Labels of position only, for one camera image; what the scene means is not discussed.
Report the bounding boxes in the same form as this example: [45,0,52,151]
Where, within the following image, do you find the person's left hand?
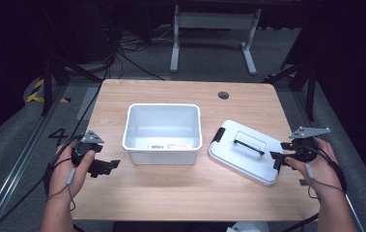
[47,140,97,199]

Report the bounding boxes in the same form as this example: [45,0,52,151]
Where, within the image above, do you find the white plastic storage box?
[121,102,204,166]

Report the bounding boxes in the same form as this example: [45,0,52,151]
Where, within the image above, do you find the grey left wrist strap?
[46,166,77,213]

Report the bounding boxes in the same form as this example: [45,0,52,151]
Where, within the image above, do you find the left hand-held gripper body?
[70,130,105,167]

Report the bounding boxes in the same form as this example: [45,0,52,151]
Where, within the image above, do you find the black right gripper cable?
[295,144,349,195]

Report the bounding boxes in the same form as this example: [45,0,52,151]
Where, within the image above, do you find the aluminium floor rail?
[0,86,70,232]
[344,192,366,232]

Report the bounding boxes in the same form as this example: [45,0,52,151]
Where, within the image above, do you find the grey right wrist strap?
[303,161,347,203]

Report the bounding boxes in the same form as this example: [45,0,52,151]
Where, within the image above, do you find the white lid with black handle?
[207,119,287,188]

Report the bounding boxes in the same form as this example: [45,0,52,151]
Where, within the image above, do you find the black tripod stand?
[40,47,103,117]
[263,60,321,123]

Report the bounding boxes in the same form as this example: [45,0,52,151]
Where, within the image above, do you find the bundle of black floor cables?
[103,13,173,81]

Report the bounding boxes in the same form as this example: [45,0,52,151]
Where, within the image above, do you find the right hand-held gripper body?
[288,126,332,163]

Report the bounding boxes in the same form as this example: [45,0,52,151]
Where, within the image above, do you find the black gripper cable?
[295,144,349,195]
[0,133,86,228]

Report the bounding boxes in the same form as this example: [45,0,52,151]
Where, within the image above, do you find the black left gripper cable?
[0,133,86,228]

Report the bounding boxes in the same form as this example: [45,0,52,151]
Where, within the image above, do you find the grey metal table frame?
[169,4,263,76]

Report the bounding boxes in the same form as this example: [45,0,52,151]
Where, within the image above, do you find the person's right hand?
[284,137,347,198]

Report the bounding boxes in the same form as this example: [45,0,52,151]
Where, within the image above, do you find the dark curtain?
[312,0,366,189]

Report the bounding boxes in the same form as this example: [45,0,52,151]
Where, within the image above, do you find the grey wrist strap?
[46,166,77,213]
[303,161,347,203]

